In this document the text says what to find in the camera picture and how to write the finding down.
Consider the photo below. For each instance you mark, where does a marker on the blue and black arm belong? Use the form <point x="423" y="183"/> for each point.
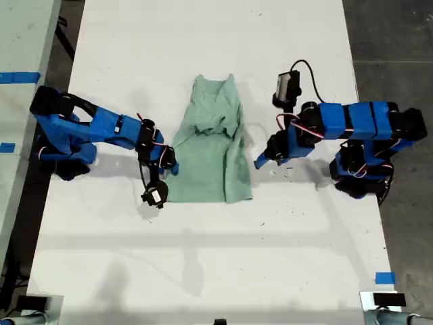
<point x="108" y="128"/>
<point x="355" y="120"/>

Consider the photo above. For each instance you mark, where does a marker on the grey metal tube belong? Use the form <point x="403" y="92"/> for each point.
<point x="23" y="320"/>
<point x="395" y="319"/>

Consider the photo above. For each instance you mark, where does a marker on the small black box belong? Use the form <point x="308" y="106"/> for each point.
<point x="389" y="299"/>
<point x="32" y="302"/>

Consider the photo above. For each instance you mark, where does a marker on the long blue tape strip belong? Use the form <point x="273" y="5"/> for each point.
<point x="20" y="77"/>

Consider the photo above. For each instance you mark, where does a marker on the pale side table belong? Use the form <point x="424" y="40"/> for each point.
<point x="20" y="40"/>

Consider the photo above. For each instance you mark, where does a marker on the black camera stalk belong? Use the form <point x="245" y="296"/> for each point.
<point x="290" y="111"/>
<point x="153" y="174"/>

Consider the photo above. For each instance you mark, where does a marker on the white mounting plate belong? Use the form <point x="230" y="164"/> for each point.
<point x="55" y="309"/>
<point x="366" y="299"/>

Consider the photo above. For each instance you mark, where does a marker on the rectangular black camera box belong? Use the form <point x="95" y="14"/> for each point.
<point x="285" y="86"/>

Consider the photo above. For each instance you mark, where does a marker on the round-mounted black camera box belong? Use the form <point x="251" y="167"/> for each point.
<point x="154" y="195"/>

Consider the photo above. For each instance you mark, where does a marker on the blue tape piece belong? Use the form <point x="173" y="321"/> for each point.
<point x="6" y="148"/>
<point x="385" y="278"/>

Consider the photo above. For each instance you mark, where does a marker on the small black clamp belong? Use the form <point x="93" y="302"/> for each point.
<point x="220" y="322"/>

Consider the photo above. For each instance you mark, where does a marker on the pale green T-shirt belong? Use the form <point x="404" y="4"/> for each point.
<point x="203" y="162"/>

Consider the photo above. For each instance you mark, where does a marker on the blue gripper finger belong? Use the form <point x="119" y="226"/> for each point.
<point x="164" y="174"/>
<point x="263" y="160"/>
<point x="174" y="168"/>

